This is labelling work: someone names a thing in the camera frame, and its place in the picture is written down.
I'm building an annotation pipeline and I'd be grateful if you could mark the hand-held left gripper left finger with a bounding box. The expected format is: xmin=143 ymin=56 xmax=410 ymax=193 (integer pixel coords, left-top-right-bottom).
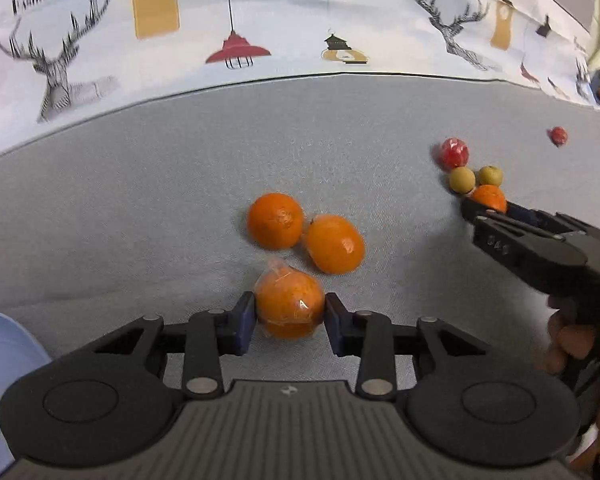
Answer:
xmin=94 ymin=291 xmax=258 ymax=401

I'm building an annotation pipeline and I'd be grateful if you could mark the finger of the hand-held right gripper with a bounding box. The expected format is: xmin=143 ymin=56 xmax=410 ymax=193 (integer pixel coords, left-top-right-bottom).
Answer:
xmin=460 ymin=198 xmax=590 ymax=293
xmin=505 ymin=201 xmax=588 ymax=236

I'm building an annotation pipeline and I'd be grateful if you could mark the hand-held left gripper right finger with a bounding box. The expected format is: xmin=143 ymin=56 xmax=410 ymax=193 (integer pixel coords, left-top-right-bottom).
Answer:
xmin=324 ymin=292 xmax=491 ymax=402

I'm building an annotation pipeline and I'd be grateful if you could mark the small orange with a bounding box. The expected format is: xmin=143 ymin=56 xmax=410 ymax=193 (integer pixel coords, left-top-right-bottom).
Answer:
xmin=471 ymin=184 xmax=509 ymax=213

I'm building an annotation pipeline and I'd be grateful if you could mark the plastic-wrapped orange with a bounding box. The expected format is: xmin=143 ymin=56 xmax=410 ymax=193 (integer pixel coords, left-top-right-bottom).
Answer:
xmin=254 ymin=260 xmax=327 ymax=341

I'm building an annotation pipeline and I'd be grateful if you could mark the yellow-green round fruit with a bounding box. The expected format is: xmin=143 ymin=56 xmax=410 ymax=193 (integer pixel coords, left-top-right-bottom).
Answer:
xmin=477 ymin=164 xmax=505 ymax=187

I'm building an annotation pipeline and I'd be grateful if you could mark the tan round fruit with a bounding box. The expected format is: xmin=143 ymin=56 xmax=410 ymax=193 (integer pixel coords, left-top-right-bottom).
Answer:
xmin=447 ymin=166 xmax=477 ymax=195

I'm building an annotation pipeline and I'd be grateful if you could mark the glossy orange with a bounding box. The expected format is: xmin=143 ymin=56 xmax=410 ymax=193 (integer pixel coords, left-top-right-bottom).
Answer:
xmin=304 ymin=214 xmax=367 ymax=276

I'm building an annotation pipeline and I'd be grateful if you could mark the bare orange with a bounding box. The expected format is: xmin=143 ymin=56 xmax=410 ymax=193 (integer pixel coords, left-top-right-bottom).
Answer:
xmin=246 ymin=192 xmax=306 ymax=251

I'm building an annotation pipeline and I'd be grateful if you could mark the light blue plate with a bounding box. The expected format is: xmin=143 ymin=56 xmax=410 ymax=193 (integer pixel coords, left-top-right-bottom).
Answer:
xmin=0 ymin=310 xmax=53 ymax=480

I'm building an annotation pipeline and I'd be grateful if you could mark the person's right hand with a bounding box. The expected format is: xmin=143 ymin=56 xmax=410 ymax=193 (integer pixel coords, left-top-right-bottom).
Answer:
xmin=545 ymin=296 xmax=597 ymax=376

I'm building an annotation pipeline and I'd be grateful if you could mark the deer and lamp printed cloth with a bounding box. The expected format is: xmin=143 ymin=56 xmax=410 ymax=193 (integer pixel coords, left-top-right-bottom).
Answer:
xmin=0 ymin=0 xmax=600 ymax=171

